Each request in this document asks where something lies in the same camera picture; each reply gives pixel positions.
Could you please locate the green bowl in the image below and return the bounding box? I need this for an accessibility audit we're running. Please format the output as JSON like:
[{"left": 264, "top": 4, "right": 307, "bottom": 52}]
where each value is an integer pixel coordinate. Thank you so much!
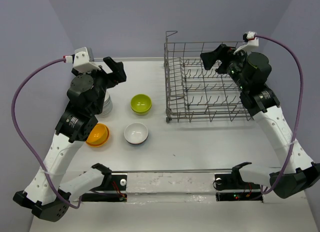
[{"left": 130, "top": 94, "right": 153, "bottom": 116}]

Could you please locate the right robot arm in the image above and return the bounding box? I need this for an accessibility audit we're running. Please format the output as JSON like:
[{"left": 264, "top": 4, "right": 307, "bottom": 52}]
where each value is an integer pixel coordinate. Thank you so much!
[{"left": 200, "top": 44, "right": 320, "bottom": 199}]

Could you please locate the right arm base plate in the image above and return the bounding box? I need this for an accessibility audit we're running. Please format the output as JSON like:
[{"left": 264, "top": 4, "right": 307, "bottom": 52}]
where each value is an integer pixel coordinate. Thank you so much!
[{"left": 212, "top": 173, "right": 263, "bottom": 202}]

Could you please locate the orange bowl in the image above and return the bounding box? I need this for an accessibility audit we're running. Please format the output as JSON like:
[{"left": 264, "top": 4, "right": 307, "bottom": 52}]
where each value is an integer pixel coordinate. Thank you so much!
[{"left": 85, "top": 123, "right": 110, "bottom": 148}]

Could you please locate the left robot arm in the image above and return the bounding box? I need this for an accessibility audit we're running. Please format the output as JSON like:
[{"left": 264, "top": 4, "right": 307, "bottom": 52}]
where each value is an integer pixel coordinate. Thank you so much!
[{"left": 11, "top": 55, "right": 127, "bottom": 222}]

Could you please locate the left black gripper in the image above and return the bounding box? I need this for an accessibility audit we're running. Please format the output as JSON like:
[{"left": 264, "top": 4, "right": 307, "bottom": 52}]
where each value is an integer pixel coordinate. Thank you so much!
[{"left": 73, "top": 57, "right": 127, "bottom": 115}]

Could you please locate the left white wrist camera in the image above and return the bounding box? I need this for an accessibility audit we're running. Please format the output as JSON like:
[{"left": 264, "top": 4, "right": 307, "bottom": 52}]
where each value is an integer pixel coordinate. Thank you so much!
[{"left": 63, "top": 47, "right": 101, "bottom": 74}]

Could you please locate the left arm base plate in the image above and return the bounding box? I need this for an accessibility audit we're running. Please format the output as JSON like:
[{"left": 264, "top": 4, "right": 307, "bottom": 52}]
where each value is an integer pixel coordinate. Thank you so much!
[{"left": 81, "top": 172, "right": 128, "bottom": 203}]

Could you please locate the grey wire dish rack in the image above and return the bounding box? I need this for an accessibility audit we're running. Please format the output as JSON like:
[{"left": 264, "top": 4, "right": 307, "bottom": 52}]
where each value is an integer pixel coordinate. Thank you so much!
[{"left": 163, "top": 30, "right": 251, "bottom": 123}]

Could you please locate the white bowl stack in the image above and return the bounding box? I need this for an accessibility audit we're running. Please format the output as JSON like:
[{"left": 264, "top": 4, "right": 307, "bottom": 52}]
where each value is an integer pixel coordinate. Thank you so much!
[{"left": 97, "top": 92, "right": 113, "bottom": 117}]

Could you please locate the white bowl red rim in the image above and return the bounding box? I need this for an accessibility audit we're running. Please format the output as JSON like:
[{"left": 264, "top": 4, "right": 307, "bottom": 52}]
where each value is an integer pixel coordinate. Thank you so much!
[{"left": 123, "top": 122, "right": 149, "bottom": 145}]

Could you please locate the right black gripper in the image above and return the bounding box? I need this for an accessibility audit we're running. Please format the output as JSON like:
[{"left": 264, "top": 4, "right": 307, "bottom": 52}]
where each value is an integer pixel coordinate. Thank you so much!
[{"left": 201, "top": 43, "right": 251, "bottom": 92}]

